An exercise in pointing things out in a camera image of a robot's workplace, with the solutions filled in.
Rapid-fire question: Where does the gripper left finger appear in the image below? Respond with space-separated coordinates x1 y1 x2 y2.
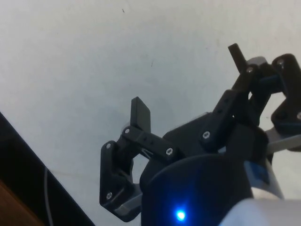
99 96 185 223

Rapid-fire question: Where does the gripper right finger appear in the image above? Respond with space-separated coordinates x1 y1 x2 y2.
199 43 301 154

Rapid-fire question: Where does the white cable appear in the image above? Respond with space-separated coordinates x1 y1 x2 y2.
43 167 53 226

